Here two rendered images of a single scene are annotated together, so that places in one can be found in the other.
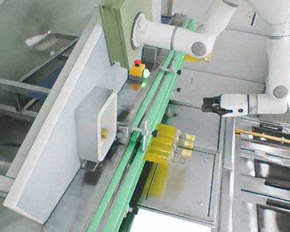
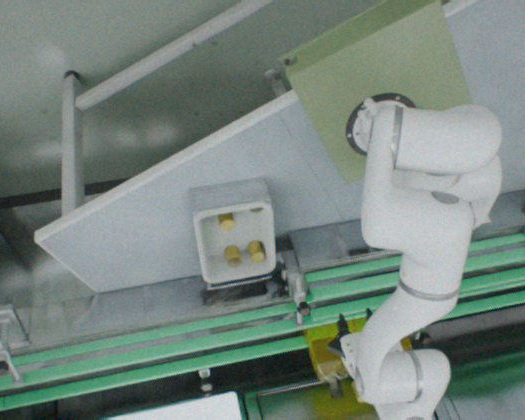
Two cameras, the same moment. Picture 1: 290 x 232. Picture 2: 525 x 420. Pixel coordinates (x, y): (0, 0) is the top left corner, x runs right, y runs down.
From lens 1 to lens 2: 1.13 m
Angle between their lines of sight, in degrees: 50
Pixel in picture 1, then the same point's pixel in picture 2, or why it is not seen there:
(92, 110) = (199, 204)
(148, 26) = not seen: hidden behind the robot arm
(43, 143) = (105, 201)
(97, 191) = (174, 312)
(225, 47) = not seen: outside the picture
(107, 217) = (145, 346)
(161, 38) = not seen: hidden behind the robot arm
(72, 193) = (156, 291)
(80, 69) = (215, 140)
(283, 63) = (372, 330)
